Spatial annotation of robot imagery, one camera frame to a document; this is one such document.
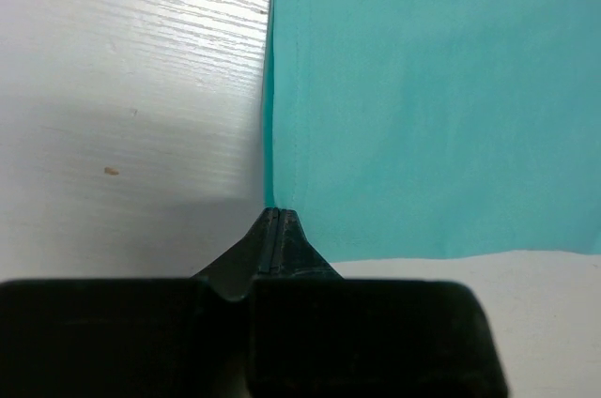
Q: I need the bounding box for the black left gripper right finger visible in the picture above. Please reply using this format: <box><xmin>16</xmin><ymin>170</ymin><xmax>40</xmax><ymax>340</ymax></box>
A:
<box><xmin>248</xmin><ymin>208</ymin><xmax>509</xmax><ymax>397</ymax></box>

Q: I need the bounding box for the teal t shirt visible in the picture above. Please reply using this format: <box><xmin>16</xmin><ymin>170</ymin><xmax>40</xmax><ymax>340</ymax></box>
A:
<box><xmin>264</xmin><ymin>0</ymin><xmax>600</xmax><ymax>262</ymax></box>

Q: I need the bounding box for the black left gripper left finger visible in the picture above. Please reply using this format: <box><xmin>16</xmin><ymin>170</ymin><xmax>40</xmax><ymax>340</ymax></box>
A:
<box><xmin>1</xmin><ymin>208</ymin><xmax>278</xmax><ymax>397</ymax></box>

